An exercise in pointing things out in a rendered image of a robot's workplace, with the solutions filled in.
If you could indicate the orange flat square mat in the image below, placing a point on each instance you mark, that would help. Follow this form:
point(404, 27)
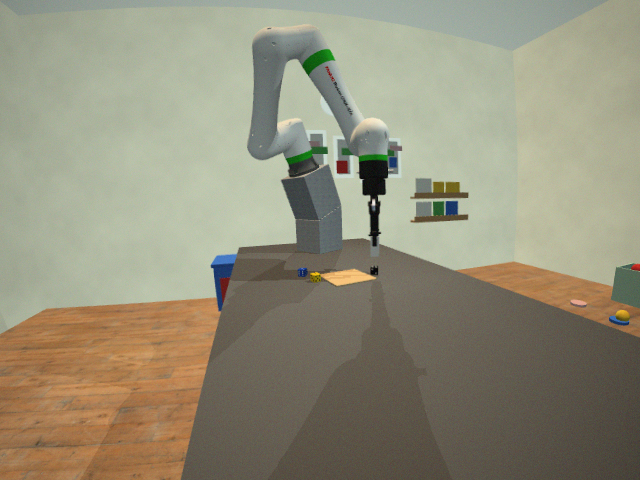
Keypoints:
point(346, 277)

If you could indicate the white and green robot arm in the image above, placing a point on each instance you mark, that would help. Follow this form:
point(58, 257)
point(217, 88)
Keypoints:
point(272, 48)

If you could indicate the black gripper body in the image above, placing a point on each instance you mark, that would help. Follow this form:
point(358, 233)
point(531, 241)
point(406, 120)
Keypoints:
point(373, 187)

